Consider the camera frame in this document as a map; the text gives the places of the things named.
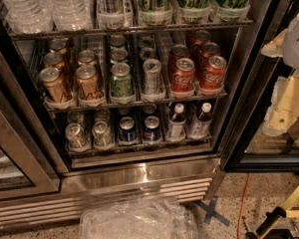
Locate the red cola can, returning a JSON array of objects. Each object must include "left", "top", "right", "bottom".
[
  {"left": 199, "top": 55, "right": 227, "bottom": 94},
  {"left": 171, "top": 58, "right": 195, "bottom": 98}
]

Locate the silver can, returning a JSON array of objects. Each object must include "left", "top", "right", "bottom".
[
  {"left": 65, "top": 123, "right": 89, "bottom": 148},
  {"left": 142, "top": 59, "right": 165, "bottom": 102},
  {"left": 92, "top": 120, "right": 113, "bottom": 148}
]

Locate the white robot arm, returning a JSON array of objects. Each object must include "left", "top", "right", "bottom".
[{"left": 261, "top": 13, "right": 299, "bottom": 70}]

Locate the bottom left silver can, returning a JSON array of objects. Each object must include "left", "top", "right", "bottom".
[{"left": 65, "top": 123, "right": 89, "bottom": 148}]

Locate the clear plastic bin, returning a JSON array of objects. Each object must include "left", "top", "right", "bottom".
[{"left": 79, "top": 198, "right": 198, "bottom": 239}]

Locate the green white tall can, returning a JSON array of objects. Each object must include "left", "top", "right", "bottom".
[{"left": 138, "top": 0, "right": 172, "bottom": 26}]

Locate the right clear water bottle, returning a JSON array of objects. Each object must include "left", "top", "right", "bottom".
[{"left": 51, "top": 0, "right": 93, "bottom": 31}]

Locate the left white-cap dark bottle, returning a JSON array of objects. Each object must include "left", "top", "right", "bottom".
[{"left": 166, "top": 103, "right": 186, "bottom": 141}]

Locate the front silver can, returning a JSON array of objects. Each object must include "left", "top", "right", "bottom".
[{"left": 142, "top": 59, "right": 165, "bottom": 102}]

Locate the orange cable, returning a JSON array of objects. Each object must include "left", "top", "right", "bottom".
[{"left": 236, "top": 172, "right": 252, "bottom": 239}]

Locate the plaid tall can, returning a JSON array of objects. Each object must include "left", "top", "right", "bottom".
[{"left": 97, "top": 0, "right": 134, "bottom": 30}]

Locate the left clear water bottle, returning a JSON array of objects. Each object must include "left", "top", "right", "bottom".
[{"left": 3, "top": 0, "right": 53, "bottom": 34}]

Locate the open glass fridge door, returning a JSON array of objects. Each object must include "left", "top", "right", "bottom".
[{"left": 220, "top": 0, "right": 299, "bottom": 172}]

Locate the yellow black stand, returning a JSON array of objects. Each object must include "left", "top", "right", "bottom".
[{"left": 246, "top": 185, "right": 299, "bottom": 239}]

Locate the white-cap dark bottle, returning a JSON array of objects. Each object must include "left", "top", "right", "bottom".
[
  {"left": 188, "top": 103, "right": 212, "bottom": 138},
  {"left": 166, "top": 103, "right": 186, "bottom": 141}
]

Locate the left blue pepsi can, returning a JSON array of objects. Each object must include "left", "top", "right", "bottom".
[{"left": 119, "top": 117, "right": 138, "bottom": 145}]

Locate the front green can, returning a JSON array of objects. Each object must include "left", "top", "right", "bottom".
[{"left": 110, "top": 63, "right": 136, "bottom": 104}]

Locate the back left orange can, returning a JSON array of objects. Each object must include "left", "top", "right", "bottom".
[{"left": 49, "top": 39, "right": 69, "bottom": 54}]

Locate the front right red cola can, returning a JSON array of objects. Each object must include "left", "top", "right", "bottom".
[{"left": 199, "top": 55, "right": 227, "bottom": 94}]

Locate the orange can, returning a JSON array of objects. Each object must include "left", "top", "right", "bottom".
[
  {"left": 76, "top": 66, "right": 106, "bottom": 107},
  {"left": 49, "top": 39, "right": 69, "bottom": 54},
  {"left": 39, "top": 67, "right": 74, "bottom": 110},
  {"left": 77, "top": 50, "right": 99, "bottom": 66},
  {"left": 44, "top": 53, "right": 66, "bottom": 71}
]

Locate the blue tape cross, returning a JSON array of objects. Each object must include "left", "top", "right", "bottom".
[{"left": 195, "top": 196, "right": 230, "bottom": 227}]

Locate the middle left orange can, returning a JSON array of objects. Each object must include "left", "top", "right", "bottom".
[{"left": 44, "top": 53, "right": 66, "bottom": 71}]

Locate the right blue pepsi can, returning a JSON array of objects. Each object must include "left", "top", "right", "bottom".
[{"left": 143, "top": 116, "right": 161, "bottom": 144}]

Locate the front left orange can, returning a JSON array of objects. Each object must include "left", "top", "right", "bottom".
[{"left": 39, "top": 67, "right": 74, "bottom": 110}]

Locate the blue pepsi can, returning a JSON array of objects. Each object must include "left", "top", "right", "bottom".
[
  {"left": 119, "top": 117, "right": 138, "bottom": 145},
  {"left": 143, "top": 116, "right": 161, "bottom": 144}
]

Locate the front left red cola can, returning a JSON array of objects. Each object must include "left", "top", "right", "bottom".
[{"left": 171, "top": 58, "right": 195, "bottom": 98}]

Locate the right white-cap dark bottle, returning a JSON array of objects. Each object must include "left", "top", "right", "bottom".
[{"left": 188, "top": 103, "right": 212, "bottom": 138}]

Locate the left glass fridge door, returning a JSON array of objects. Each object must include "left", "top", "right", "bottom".
[{"left": 0, "top": 33, "right": 61, "bottom": 202}]

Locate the stainless steel display fridge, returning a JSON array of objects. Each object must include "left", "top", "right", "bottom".
[{"left": 0, "top": 0, "right": 299, "bottom": 232}]

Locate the clear water bottle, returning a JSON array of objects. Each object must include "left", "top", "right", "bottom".
[
  {"left": 51, "top": 0, "right": 93, "bottom": 31},
  {"left": 3, "top": 0, "right": 53, "bottom": 34}
]

